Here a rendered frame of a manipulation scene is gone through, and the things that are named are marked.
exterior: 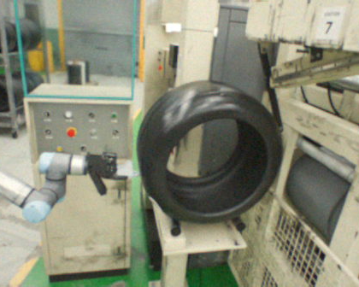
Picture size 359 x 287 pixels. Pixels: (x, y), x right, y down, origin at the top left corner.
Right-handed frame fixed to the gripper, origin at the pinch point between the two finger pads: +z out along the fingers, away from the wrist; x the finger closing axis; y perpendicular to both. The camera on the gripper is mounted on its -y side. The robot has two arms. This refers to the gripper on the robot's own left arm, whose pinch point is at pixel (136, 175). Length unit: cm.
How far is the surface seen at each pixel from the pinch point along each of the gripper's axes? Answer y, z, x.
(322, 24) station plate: 65, 39, -27
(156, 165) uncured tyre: 10.9, 4.7, -11.9
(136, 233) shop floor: -108, 23, 98
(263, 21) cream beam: 66, 39, 7
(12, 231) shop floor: -120, -77, 110
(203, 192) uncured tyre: -13.3, 35.3, 12.9
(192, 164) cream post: -4.4, 31.1, 25.1
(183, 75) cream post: 38.6, 16.8, 25.1
